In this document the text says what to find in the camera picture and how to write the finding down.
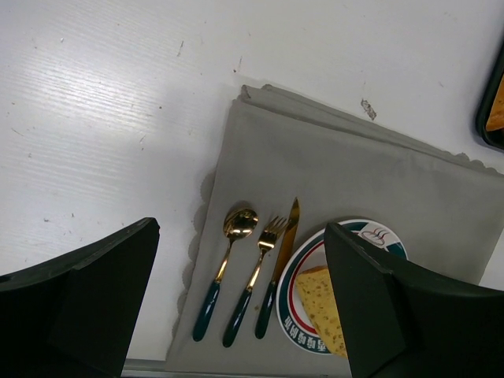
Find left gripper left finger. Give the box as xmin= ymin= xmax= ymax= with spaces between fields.
xmin=1 ymin=217 xmax=160 ymax=377

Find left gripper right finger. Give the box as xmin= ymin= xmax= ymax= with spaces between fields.
xmin=324 ymin=223 xmax=503 ymax=377

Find round toasted bread slice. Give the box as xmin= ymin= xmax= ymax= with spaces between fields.
xmin=295 ymin=265 xmax=348 ymax=358

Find white plate with coloured rim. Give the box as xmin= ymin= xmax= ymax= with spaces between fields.
xmin=276 ymin=218 xmax=410 ymax=358

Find grey cloth placemat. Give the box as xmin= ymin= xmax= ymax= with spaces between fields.
xmin=167 ymin=86 xmax=503 ymax=377

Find black baking tray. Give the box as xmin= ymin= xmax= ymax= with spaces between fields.
xmin=475 ymin=50 xmax=503 ymax=151

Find aluminium rail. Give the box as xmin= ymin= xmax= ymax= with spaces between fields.
xmin=120 ymin=357 xmax=355 ymax=378

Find gold knife green handle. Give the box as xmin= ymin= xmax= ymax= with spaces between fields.
xmin=254 ymin=198 xmax=300 ymax=339

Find gold fork green handle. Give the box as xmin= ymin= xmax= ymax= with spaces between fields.
xmin=222 ymin=217 xmax=287 ymax=348

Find gold spoon green handle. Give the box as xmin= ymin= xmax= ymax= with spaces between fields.
xmin=192 ymin=207 xmax=258 ymax=342

